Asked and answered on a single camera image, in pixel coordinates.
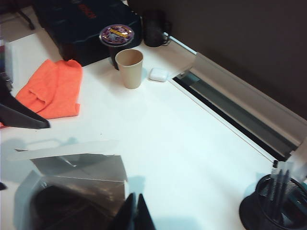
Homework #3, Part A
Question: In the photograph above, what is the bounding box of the orange cloth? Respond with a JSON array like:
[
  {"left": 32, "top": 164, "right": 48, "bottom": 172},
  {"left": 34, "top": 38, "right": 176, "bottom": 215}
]
[{"left": 0, "top": 59, "right": 83, "bottom": 129}]

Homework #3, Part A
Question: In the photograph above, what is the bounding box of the beige paper cup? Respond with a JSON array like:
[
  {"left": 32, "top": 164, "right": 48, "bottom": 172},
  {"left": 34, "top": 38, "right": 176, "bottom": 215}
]
[{"left": 115, "top": 49, "right": 144, "bottom": 90}]

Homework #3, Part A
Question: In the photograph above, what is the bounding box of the black cup with purple lid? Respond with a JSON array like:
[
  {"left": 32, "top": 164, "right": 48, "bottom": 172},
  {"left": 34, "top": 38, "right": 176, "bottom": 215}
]
[{"left": 99, "top": 23, "right": 135, "bottom": 70}]

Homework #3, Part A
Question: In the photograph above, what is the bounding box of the desk cable tray channel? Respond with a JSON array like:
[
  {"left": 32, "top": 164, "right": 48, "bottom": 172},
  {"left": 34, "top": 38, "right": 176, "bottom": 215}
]
[{"left": 171, "top": 71, "right": 299, "bottom": 161}]

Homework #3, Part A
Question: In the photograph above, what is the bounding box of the dark blue tool case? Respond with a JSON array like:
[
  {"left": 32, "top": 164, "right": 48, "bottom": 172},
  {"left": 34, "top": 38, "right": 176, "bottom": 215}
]
[{"left": 32, "top": 0, "right": 142, "bottom": 67}]

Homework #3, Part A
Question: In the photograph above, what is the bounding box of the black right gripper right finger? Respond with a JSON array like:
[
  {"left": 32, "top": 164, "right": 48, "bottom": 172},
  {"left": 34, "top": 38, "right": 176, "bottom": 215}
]
[{"left": 137, "top": 193, "right": 157, "bottom": 230}]

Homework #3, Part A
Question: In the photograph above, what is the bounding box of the white earbuds case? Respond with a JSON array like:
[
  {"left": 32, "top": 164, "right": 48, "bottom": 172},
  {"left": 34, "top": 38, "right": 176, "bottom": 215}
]
[{"left": 148, "top": 68, "right": 168, "bottom": 82}]

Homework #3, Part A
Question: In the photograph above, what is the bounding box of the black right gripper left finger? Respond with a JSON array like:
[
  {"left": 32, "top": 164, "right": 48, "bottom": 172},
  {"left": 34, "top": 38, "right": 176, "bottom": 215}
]
[{"left": 109, "top": 192, "right": 138, "bottom": 230}]

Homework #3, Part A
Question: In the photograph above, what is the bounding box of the beige cable tray flap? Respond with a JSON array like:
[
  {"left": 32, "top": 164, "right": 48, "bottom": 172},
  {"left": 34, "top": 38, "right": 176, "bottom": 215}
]
[{"left": 189, "top": 52, "right": 307, "bottom": 154}]

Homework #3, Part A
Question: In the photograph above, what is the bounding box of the black mesh pen holder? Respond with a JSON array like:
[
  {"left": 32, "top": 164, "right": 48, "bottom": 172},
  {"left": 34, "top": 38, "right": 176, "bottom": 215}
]
[{"left": 239, "top": 173, "right": 307, "bottom": 229}]

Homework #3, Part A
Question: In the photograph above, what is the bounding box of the black power cable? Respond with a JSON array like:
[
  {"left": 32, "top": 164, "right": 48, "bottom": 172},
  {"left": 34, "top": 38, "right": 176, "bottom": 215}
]
[{"left": 18, "top": 6, "right": 35, "bottom": 31}]

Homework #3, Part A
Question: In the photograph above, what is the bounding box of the black mug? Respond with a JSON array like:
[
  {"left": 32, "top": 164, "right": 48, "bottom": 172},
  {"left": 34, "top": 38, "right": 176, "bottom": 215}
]
[{"left": 143, "top": 11, "right": 173, "bottom": 48}]

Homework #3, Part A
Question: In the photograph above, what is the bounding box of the grey white mask box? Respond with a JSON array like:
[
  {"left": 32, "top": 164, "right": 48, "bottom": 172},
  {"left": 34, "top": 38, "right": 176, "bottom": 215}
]
[{"left": 6, "top": 140, "right": 129, "bottom": 230}]

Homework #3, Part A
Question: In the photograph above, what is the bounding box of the black pen with clear cap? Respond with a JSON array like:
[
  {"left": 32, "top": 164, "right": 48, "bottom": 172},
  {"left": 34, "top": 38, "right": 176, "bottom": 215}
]
[
  {"left": 277, "top": 169, "right": 286, "bottom": 216},
  {"left": 283, "top": 169, "right": 293, "bottom": 222}
]

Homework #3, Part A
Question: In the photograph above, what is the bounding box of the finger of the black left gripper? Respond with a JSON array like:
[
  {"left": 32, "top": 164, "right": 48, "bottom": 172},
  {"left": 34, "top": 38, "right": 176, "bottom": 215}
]
[
  {"left": 0, "top": 103, "right": 51, "bottom": 130},
  {"left": 0, "top": 71, "right": 47, "bottom": 121}
]

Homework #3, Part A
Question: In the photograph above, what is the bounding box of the black capped pen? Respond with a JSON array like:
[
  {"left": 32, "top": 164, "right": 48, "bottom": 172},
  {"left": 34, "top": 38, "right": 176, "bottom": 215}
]
[{"left": 272, "top": 160, "right": 281, "bottom": 209}]

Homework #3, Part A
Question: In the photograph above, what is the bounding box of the brown desk divider panel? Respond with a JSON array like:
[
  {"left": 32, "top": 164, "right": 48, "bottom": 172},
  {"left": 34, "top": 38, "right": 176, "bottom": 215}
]
[{"left": 127, "top": 0, "right": 307, "bottom": 120}]

